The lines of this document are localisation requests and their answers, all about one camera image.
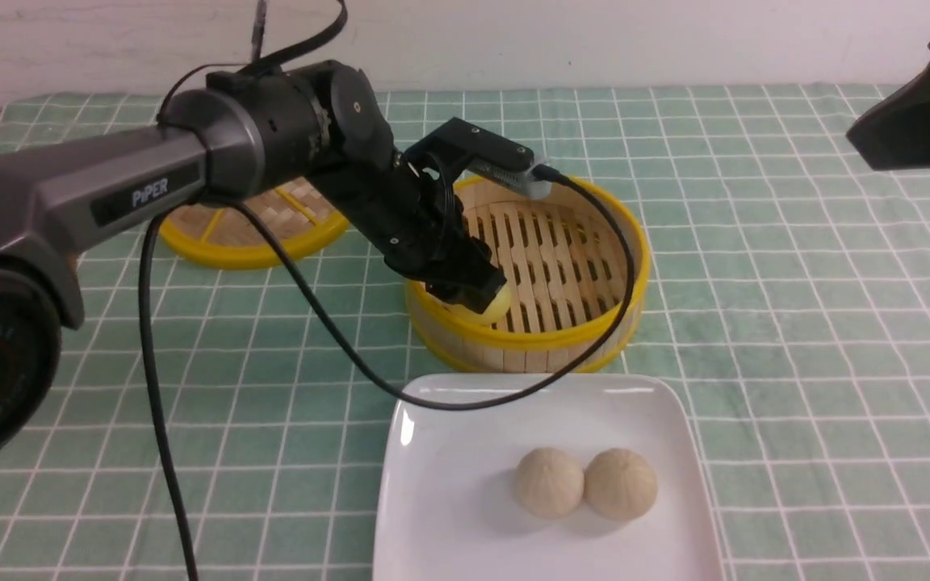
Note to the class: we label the white steamed bun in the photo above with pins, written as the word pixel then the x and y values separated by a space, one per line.
pixel 620 485
pixel 548 483

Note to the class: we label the white square plate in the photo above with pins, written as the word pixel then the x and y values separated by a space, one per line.
pixel 446 509

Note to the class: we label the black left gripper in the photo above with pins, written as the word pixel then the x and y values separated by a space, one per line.
pixel 407 217

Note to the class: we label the yellow bamboo steamer basket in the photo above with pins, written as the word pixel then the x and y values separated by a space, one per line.
pixel 565 269

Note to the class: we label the green checked tablecloth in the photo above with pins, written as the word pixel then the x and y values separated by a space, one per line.
pixel 788 308

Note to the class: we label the yellow bamboo steamer lid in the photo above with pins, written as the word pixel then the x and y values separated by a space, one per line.
pixel 222 238

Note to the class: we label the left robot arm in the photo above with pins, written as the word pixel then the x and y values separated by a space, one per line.
pixel 238 137

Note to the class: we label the yellow steamed bun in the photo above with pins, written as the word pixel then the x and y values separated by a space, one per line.
pixel 496 310

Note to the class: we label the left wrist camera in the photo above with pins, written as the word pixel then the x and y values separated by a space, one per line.
pixel 458 146

